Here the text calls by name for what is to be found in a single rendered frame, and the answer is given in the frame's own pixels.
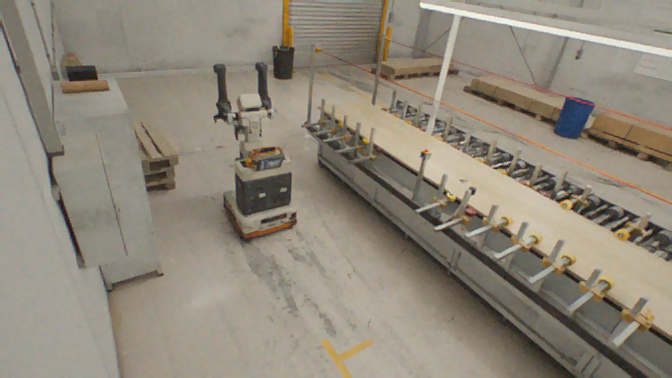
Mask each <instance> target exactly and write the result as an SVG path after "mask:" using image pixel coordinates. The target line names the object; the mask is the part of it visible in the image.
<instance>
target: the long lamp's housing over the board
mask: <svg viewBox="0 0 672 378"><path fill-rule="evenodd" d="M421 4H428V5H433V6H439V7H444V8H450V9H455V11H460V12H466V13H472V14H477V15H482V16H487V17H494V18H499V19H504V20H509V21H516V22H521V23H526V24H531V25H537V26H543V27H548V28H553V29H559V30H564V31H570V32H575V33H581V34H586V35H592V37H597V38H603V39H608V40H614V41H619V42H625V43H630V44H636V45H641V46H647V47H652V48H657V49H663V50H669V51H672V38H666V37H661V36H660V35H653V34H647V33H641V32H634V31H628V30H622V29H617V28H610V27H604V26H598V25H592V24H585V23H579V22H573V21H567V20H560V19H552V18H549V17H543V16H536V15H530V14H524V13H518V12H511V11H505V10H499V8H494V7H487V6H481V5H475V4H469V3H463V2H456V1H450V0H421V1H420V6H421Z"/></svg>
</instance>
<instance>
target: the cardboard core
mask: <svg viewBox="0 0 672 378"><path fill-rule="evenodd" d="M60 86H62V91H63V94H69V93H82V92H97V91H110V88H109V84H108V80H90V81H73V82H60Z"/></svg>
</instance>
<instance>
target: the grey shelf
mask: <svg viewBox="0 0 672 378"><path fill-rule="evenodd" d="M98 80H108V84H109V88H110V91H97V92H82V93H69V94H63V91H62V86H60V82H69V80H63V81H53V96H54V123H55V126H56V129H57V132H58V135H59V136H63V135H72V134H80V133H89V132H95V133H96V132H99V136H100V141H101V144H102V148H103V152H104V156H105V160H106V164H108V169H109V173H110V177H111V181H112V185H113V190H114V193H115V197H116V201H117V205H118V207H119V208H120V212H119V214H120V218H121V222H122V226H123V230H124V234H125V239H126V243H127V247H128V251H129V255H130V256H127V255H126V256H127V257H126V258H122V259H118V260H115V262H111V263H107V264H103V265H100V268H101V271H102V274H103V277H104V280H105V283H106V288H107V293H108V292H111V291H113V287H112V283H115V282H118V281H121V280H125V279H128V278H131V277H136V276H139V275H142V274H145V273H149V272H152V271H155V270H156V268H157V271H159V276H162V275H164V273H163V270H162V264H161V259H160V254H159V249H158V244H156V238H155V233H154V228H153V223H152V218H151V212H150V207H149V202H148V197H147V192H146V186H145V181H144V176H143V171H142V166H141V160H140V155H139V150H138V145H137V139H136V134H135V129H134V124H133V119H132V112H131V111H130V109H128V107H127V105H126V103H125V100H124V98H123V96H122V94H121V92H120V88H119V86H118V84H117V82H116V78H98ZM128 117H129V118H128ZM125 118H126V121H125ZM128 120H129V121H128ZM126 122H127V124H126ZM129 122H131V123H129ZM129 125H131V126H129ZM131 130H132V131H131ZM132 135H133V136H132ZM136 155H137V156H136ZM134 157H135V159H134ZM137 160H138V161H137ZM135 161H136V162H135ZM138 162H139V163H138ZM138 164H139V166H138ZM139 170H140V171H139ZM140 172H141V173H140ZM140 174H141V175H140ZM142 197H143V198H142ZM145 198H146V199H145ZM146 204H147V205H146ZM147 208H148V209H147ZM147 210H148V211H147ZM148 215H149V216H148ZM152 235H153V236H152ZM154 245H155V246H154ZM110 281H112V283H110ZM107 282H108V283H107Z"/></svg>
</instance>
